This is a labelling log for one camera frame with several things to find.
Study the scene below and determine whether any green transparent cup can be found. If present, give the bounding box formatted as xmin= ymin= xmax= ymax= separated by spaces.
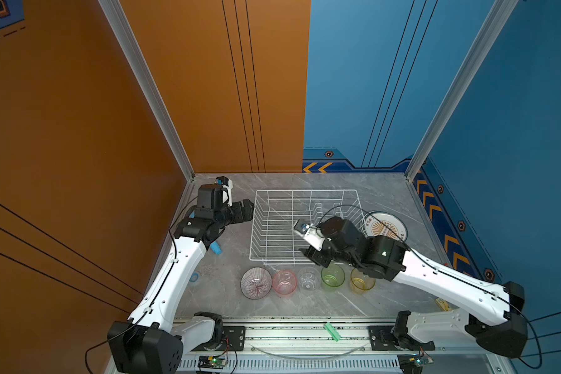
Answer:
xmin=320 ymin=263 xmax=345 ymax=291

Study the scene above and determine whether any clear transparent cup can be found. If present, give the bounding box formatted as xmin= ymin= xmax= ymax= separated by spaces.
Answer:
xmin=297 ymin=266 xmax=321 ymax=291

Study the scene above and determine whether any yellow transparent cup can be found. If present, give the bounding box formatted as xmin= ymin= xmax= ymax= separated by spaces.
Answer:
xmin=349 ymin=268 xmax=376 ymax=295

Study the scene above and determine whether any pink transparent cup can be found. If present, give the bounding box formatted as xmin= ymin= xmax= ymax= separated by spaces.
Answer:
xmin=273 ymin=271 xmax=298 ymax=297

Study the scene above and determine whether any clear upside-down glass bowl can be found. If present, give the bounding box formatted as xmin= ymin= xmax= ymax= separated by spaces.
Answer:
xmin=240 ymin=266 xmax=272 ymax=300

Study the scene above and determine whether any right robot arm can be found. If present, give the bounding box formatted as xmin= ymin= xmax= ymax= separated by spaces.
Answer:
xmin=293 ymin=216 xmax=528 ymax=358

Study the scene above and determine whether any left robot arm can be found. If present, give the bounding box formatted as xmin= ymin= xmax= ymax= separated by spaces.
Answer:
xmin=107 ymin=177 xmax=254 ymax=373

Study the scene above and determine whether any yellow block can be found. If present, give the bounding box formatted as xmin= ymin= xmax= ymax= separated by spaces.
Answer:
xmin=435 ymin=299 xmax=452 ymax=312

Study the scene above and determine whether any right circuit board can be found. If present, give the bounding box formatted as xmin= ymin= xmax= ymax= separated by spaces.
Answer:
xmin=398 ymin=356 xmax=428 ymax=374

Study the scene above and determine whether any circuit board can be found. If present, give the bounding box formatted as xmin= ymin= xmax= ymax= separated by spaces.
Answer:
xmin=197 ymin=355 xmax=229 ymax=372
xmin=398 ymin=356 xmax=428 ymax=374

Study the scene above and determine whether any left circuit board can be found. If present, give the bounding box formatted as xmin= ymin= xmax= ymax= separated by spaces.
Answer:
xmin=197 ymin=355 xmax=229 ymax=372

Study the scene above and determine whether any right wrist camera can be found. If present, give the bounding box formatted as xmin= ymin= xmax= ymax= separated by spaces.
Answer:
xmin=293 ymin=219 xmax=325 ymax=251

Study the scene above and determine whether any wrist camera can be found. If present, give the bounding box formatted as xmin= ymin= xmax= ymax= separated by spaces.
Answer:
xmin=215 ymin=176 xmax=233 ymax=207
xmin=293 ymin=219 xmax=325 ymax=251

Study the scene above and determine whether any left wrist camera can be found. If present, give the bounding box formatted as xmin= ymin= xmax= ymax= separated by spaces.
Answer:
xmin=215 ymin=176 xmax=233 ymax=207

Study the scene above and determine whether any white wire dish rack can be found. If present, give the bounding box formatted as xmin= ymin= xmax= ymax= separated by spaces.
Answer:
xmin=249 ymin=189 xmax=364 ymax=266

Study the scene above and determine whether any blue cylinder handle tool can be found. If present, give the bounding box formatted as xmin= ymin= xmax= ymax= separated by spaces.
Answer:
xmin=210 ymin=242 xmax=222 ymax=256

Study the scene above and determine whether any green clip on rail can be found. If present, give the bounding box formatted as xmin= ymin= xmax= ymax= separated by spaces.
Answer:
xmin=324 ymin=323 xmax=342 ymax=342

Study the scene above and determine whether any aluminium front rail frame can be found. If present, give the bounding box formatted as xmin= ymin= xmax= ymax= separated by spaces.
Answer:
xmin=174 ymin=317 xmax=514 ymax=373

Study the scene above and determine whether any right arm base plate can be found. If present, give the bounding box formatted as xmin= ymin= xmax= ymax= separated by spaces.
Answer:
xmin=368 ymin=326 xmax=436 ymax=352

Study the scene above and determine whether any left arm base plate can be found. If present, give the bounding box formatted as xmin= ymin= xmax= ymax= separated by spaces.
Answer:
xmin=204 ymin=326 xmax=246 ymax=352

